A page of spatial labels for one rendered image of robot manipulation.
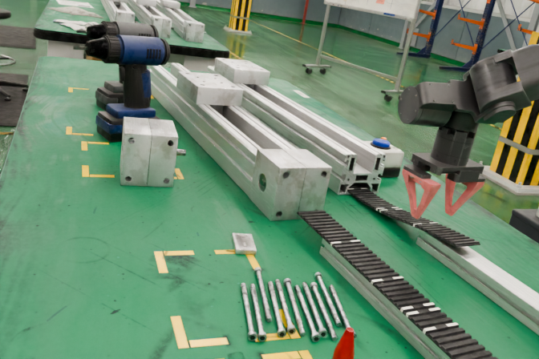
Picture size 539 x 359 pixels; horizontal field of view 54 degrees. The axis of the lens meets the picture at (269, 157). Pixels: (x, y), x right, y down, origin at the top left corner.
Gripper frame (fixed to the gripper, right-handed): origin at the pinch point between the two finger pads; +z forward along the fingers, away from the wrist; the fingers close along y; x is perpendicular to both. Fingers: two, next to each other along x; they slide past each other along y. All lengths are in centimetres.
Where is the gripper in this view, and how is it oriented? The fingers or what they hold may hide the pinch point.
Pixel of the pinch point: (433, 211)
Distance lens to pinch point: 92.1
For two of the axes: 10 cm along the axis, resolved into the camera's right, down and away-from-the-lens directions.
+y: -8.7, 0.1, -5.0
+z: -1.7, 9.3, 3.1
